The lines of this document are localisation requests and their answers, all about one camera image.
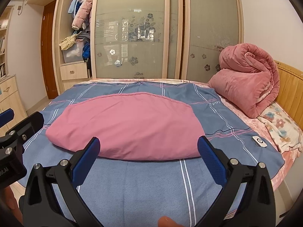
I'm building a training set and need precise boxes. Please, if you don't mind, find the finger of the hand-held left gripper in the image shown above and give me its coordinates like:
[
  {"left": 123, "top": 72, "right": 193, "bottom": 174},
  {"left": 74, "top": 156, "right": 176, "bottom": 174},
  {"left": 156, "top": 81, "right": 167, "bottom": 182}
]
[
  {"left": 0, "top": 108, "right": 15, "bottom": 127},
  {"left": 0, "top": 112, "right": 45, "bottom": 152}
]

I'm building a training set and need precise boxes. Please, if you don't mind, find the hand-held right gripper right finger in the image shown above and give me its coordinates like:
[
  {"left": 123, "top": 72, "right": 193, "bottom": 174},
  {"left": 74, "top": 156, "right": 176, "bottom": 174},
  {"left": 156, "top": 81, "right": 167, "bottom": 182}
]
[{"left": 197, "top": 135, "right": 277, "bottom": 227}]

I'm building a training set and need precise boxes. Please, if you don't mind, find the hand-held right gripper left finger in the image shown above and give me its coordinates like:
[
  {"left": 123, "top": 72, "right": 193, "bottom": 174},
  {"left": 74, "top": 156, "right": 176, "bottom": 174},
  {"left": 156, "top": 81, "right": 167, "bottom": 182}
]
[{"left": 18, "top": 137, "right": 106, "bottom": 227}]

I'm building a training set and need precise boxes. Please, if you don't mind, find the pink and white striped jacket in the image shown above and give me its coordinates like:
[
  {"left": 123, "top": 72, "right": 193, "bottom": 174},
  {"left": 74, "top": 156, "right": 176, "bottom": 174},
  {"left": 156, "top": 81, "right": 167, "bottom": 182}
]
[{"left": 45, "top": 92, "right": 206, "bottom": 160}]

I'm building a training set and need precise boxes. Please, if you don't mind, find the person's right hand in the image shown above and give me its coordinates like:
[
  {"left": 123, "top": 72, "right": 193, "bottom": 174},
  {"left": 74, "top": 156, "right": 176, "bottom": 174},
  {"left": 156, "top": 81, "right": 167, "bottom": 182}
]
[{"left": 158, "top": 216, "right": 181, "bottom": 227}]

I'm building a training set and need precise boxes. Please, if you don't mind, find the light wooden side cabinet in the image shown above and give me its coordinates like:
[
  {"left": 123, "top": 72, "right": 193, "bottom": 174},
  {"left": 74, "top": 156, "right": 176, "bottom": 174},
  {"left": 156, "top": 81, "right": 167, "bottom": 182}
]
[{"left": 0, "top": 74, "right": 27, "bottom": 133}]

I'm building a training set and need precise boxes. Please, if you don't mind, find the small white remote controller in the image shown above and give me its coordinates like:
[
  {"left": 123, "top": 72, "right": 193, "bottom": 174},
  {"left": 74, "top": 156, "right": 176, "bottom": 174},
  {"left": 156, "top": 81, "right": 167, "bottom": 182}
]
[{"left": 251, "top": 136, "right": 268, "bottom": 148}]

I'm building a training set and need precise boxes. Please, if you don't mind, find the blue plaid bed sheet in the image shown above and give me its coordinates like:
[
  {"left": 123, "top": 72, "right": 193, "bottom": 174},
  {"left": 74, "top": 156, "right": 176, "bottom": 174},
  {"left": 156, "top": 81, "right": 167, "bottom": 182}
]
[{"left": 18, "top": 81, "right": 286, "bottom": 227}]

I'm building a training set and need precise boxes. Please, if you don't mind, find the beige wooden wardrobe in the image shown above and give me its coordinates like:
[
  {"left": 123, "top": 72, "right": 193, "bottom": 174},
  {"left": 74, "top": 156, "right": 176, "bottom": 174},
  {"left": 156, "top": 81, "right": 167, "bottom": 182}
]
[{"left": 52, "top": 0, "right": 245, "bottom": 95}]

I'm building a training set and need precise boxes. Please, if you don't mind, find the beige wardrobe drawer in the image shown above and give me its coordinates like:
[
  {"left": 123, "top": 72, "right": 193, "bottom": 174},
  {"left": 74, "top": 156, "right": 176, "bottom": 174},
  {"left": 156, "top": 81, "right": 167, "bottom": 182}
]
[{"left": 60, "top": 62, "right": 89, "bottom": 81}]

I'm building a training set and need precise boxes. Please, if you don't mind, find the brown wooden door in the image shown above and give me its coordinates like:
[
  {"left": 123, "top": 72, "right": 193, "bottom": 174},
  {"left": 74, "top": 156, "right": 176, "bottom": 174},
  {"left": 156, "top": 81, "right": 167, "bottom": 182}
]
[{"left": 41, "top": 1, "right": 59, "bottom": 100}]

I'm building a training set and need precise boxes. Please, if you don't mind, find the floral pillow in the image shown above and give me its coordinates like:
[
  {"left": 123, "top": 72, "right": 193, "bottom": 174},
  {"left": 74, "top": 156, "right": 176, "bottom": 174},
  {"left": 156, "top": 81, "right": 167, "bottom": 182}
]
[{"left": 258, "top": 102, "right": 303, "bottom": 153}]

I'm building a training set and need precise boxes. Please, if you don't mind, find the pink plush quilt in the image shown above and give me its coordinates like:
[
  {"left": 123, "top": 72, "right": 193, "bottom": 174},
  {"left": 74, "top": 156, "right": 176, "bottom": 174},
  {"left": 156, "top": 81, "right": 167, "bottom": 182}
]
[{"left": 208, "top": 43, "right": 280, "bottom": 119}]

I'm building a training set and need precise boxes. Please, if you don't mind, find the clear plastic storage box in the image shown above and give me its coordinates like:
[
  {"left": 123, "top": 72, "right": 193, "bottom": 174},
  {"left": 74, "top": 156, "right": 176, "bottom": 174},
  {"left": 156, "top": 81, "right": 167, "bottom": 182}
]
[{"left": 63, "top": 41, "right": 85, "bottom": 64}]

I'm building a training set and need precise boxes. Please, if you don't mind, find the crumpled yellow cloth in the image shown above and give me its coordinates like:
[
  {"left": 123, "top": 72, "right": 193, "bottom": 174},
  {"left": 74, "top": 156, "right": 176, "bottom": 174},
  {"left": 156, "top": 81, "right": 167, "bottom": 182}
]
[{"left": 59, "top": 33, "right": 78, "bottom": 51}]

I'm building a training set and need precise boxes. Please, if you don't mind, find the blue puffy garment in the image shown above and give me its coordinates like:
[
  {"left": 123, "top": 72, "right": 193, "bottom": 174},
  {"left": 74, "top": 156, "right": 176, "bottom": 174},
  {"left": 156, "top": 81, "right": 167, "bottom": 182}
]
[{"left": 82, "top": 43, "right": 91, "bottom": 61}]

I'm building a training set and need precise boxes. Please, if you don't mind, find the wooden slatted headboard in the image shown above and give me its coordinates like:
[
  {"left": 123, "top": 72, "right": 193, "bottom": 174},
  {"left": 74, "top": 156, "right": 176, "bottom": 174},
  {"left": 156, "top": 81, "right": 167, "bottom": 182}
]
[{"left": 273, "top": 60, "right": 303, "bottom": 133}]

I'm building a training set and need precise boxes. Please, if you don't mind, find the pink hanging down jacket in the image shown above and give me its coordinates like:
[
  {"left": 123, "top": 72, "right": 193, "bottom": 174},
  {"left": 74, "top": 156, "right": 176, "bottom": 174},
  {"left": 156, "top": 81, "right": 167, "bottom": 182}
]
[{"left": 72, "top": 0, "right": 94, "bottom": 30}]

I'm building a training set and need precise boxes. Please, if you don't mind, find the light blue hanging jacket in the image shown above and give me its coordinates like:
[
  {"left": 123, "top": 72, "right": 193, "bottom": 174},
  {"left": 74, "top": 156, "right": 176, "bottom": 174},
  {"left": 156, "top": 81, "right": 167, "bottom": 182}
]
[{"left": 68, "top": 0, "right": 82, "bottom": 15}]

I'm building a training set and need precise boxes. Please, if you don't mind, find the frosted floral sliding door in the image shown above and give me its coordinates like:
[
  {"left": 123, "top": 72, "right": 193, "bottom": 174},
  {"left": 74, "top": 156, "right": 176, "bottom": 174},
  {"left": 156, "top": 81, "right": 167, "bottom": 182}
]
[
  {"left": 91, "top": 0, "right": 184, "bottom": 80},
  {"left": 181, "top": 0, "right": 244, "bottom": 82}
]

